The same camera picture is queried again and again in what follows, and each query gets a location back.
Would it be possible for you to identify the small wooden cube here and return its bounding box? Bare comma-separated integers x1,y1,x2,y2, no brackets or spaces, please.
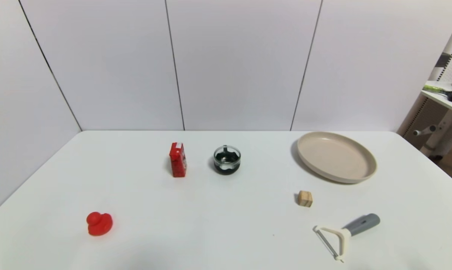
298,190,313,208

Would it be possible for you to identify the beige brown round plate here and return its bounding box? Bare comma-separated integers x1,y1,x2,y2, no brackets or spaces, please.
296,131,377,184

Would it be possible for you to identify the glass bowl with black insert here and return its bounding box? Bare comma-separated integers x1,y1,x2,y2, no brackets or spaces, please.
213,145,242,176

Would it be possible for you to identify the red juice carton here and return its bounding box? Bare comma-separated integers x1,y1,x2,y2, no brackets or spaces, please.
169,142,187,178

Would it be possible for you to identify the red rubber duck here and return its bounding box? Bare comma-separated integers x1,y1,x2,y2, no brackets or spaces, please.
86,211,113,237

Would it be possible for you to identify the green tool on side table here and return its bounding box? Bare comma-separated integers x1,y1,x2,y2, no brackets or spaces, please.
422,85,447,95

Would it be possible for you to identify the white side table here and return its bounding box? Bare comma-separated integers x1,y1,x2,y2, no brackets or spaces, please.
420,80,452,157

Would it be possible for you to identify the white peeler with grey handle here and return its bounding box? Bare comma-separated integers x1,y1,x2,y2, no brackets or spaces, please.
313,213,381,263

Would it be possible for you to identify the grey table crank handle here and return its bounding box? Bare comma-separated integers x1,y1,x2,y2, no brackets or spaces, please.
413,125,437,137

